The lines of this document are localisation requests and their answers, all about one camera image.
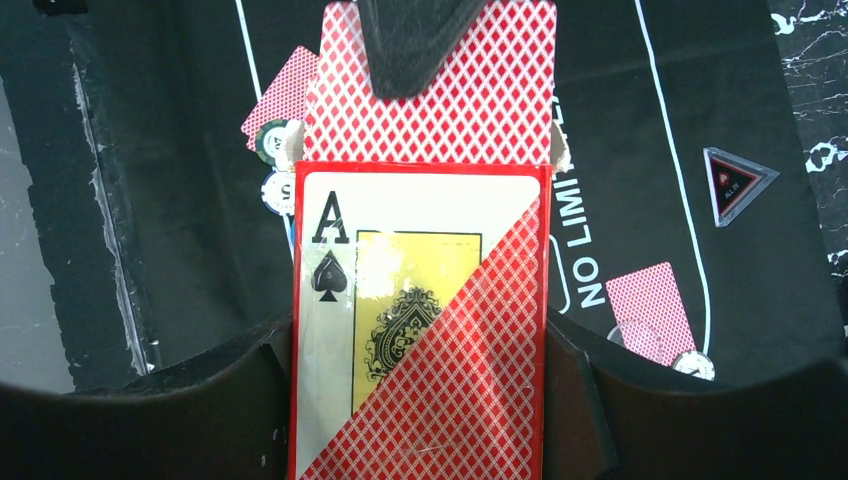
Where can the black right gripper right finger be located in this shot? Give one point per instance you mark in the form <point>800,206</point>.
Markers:
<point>611,414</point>

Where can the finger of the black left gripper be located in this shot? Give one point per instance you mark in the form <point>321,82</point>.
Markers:
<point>407,42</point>

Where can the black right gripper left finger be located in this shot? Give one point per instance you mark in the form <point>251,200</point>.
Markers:
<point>221,414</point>

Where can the red backed playing card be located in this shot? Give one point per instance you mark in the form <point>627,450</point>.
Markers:
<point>285,98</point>

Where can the blue small blind button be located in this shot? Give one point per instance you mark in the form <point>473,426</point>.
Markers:
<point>290,232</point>

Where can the red playing card box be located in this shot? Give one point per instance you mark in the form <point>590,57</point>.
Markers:
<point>419,323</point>

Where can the clear dealer button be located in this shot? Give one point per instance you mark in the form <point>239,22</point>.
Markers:
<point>638,338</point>

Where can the triangular all-in button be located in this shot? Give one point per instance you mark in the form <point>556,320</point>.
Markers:
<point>734,183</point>

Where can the black poker table mat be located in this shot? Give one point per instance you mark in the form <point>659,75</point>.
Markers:
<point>133,235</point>

